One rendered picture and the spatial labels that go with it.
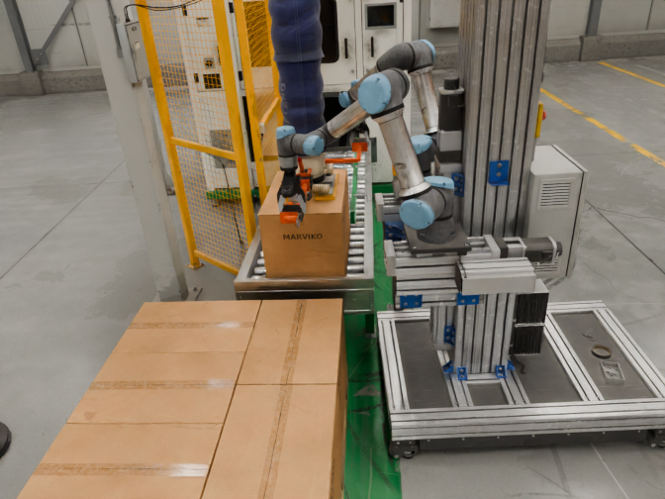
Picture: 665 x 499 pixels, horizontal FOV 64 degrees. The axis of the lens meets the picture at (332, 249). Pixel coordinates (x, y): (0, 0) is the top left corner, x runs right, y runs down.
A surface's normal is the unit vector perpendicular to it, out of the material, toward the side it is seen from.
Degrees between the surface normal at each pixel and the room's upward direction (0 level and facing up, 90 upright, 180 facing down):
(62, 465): 0
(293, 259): 90
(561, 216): 90
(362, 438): 0
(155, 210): 90
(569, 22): 90
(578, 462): 0
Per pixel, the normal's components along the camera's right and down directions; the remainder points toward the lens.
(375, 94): -0.59, 0.30
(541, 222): 0.00, 0.47
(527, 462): -0.06, -0.88
